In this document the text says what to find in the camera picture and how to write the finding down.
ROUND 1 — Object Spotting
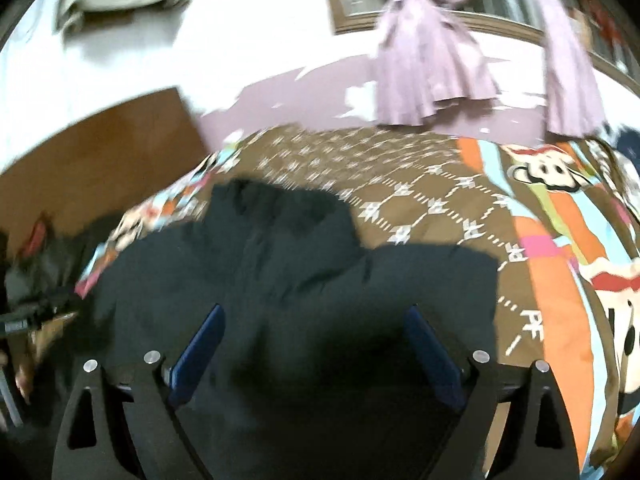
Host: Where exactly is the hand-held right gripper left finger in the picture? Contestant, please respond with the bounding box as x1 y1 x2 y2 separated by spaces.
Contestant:
51 304 226 480

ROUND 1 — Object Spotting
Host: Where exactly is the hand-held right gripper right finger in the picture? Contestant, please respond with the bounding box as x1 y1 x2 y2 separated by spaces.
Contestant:
404 305 586 480

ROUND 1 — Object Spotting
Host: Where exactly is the black padded jacket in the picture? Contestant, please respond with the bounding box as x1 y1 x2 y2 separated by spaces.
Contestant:
30 177 501 480

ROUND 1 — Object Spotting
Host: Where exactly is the red cloth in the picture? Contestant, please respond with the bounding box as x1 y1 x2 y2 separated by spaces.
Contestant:
22 220 53 256

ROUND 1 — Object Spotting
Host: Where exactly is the brown cartoon printed blanket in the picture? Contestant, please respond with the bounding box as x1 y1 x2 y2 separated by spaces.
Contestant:
75 125 640 480

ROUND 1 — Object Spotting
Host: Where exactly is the wooden headboard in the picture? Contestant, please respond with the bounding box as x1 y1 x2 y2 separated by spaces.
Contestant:
0 87 211 271

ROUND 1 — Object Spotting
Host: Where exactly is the purple curtain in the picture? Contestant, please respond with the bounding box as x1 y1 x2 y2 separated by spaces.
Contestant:
525 0 608 138
372 0 501 126

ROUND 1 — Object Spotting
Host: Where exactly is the wooden window frame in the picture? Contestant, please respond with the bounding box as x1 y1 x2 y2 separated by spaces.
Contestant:
320 0 631 76

